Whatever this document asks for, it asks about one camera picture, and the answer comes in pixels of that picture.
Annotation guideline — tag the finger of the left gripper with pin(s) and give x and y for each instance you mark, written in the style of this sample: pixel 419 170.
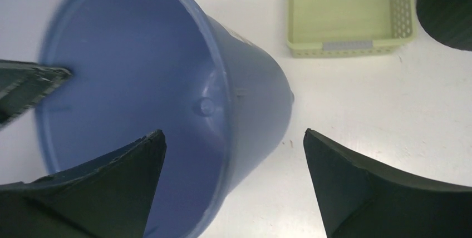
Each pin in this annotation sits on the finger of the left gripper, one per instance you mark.
pixel 25 84

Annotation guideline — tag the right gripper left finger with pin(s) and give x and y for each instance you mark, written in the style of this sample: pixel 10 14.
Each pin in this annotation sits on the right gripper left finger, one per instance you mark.
pixel 109 196

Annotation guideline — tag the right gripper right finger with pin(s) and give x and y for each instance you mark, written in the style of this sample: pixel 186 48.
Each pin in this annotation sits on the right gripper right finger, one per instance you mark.
pixel 362 197

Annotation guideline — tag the large blue plastic bucket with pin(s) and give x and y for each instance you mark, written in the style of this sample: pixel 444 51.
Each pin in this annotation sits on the large blue plastic bucket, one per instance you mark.
pixel 223 103

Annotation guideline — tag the light green plastic basket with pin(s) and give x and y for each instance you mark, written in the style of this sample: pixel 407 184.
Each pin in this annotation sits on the light green plastic basket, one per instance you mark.
pixel 347 28

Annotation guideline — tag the black plastic bucket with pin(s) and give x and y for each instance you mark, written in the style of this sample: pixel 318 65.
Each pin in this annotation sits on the black plastic bucket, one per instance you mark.
pixel 447 21

